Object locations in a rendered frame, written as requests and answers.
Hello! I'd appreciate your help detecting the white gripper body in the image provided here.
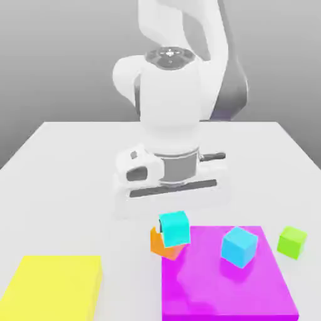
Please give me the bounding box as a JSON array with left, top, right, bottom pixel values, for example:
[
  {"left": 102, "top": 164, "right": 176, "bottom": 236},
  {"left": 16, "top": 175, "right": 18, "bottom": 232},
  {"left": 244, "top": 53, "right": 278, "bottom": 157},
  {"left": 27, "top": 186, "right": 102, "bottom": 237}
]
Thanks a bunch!
[{"left": 113, "top": 164, "right": 232, "bottom": 220}]

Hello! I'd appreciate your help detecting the small orange cube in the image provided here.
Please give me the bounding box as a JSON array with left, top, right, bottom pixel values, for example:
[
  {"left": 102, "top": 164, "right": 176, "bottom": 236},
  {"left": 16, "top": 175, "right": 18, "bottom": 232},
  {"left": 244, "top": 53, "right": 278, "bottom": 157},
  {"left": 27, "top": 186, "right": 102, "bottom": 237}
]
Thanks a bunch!
[{"left": 149, "top": 226, "right": 187, "bottom": 261}]

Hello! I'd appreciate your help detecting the small green cube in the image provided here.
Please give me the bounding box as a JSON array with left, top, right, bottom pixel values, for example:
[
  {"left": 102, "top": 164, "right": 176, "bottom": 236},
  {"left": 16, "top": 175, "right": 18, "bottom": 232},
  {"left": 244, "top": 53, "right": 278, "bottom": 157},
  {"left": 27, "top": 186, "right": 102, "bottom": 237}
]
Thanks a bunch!
[{"left": 276, "top": 225, "right": 308, "bottom": 261}]

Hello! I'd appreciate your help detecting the large yellow box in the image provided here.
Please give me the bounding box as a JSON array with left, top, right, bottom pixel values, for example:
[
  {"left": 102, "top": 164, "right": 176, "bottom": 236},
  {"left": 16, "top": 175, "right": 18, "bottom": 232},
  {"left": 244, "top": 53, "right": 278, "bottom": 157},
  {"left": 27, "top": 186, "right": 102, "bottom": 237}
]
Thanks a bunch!
[{"left": 0, "top": 255, "right": 103, "bottom": 321}]

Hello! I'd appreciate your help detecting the large magenta box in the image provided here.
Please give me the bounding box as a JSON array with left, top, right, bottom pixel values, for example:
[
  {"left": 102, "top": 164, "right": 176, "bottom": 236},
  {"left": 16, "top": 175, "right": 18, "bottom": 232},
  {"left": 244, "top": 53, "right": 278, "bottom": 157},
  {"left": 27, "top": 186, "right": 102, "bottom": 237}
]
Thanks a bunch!
[{"left": 161, "top": 225, "right": 301, "bottom": 321}]

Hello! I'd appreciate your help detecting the small teal cube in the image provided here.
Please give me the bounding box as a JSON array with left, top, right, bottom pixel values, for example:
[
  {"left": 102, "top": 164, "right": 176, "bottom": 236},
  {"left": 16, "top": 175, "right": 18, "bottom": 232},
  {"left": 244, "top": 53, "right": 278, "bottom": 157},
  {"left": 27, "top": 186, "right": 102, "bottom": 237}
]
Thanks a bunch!
[{"left": 158, "top": 210, "right": 191, "bottom": 248}]

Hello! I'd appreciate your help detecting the small blue cube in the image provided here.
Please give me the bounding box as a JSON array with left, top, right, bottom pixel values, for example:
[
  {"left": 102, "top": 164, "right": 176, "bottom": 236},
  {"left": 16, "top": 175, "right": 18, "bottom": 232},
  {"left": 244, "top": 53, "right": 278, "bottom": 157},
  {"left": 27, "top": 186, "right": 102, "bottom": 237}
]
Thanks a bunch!
[{"left": 220, "top": 226, "right": 259, "bottom": 270}]

